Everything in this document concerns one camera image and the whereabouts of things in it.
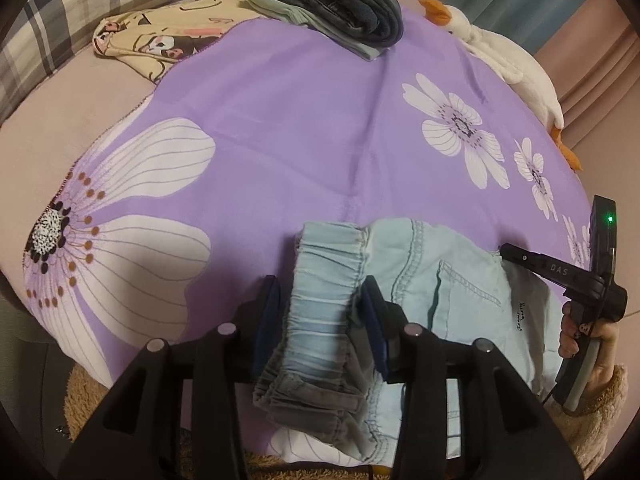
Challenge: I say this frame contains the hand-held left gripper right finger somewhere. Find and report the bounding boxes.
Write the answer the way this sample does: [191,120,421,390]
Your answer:
[361,276,585,480]

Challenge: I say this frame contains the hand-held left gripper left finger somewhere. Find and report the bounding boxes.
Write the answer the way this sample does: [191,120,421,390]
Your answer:
[57,275,285,480]

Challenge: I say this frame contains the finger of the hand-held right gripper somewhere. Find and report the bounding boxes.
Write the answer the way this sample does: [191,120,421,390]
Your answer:
[500,242,601,293]

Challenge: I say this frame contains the light blue denim shorts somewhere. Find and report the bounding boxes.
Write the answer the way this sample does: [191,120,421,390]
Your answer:
[252,218,566,463]

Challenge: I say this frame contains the person's right forearm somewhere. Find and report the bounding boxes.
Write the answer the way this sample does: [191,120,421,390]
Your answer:
[545,365,631,480]

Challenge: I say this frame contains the dark folded pants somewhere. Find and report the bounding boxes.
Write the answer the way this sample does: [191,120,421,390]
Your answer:
[277,0,405,47]

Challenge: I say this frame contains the person's right hand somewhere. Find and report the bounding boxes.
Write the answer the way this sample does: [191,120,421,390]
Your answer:
[559,300,620,401]

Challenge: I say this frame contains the pink curtain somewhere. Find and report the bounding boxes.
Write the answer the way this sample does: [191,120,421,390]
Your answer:
[530,5,640,241]

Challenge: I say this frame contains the purple floral bed sheet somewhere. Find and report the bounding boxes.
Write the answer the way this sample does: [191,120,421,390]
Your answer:
[22,7,593,466]

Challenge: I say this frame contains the white goose plush toy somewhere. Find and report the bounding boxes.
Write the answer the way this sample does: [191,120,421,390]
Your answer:
[419,0,583,171]

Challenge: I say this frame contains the green folded garment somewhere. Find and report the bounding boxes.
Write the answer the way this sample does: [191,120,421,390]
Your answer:
[245,0,388,63]

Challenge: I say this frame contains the yellow cartoon printed cloth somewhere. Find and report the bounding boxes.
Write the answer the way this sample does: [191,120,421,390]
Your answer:
[92,0,266,85]

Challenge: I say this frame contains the grey plaid pillow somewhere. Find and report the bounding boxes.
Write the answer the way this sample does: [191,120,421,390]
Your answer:
[0,0,151,121]

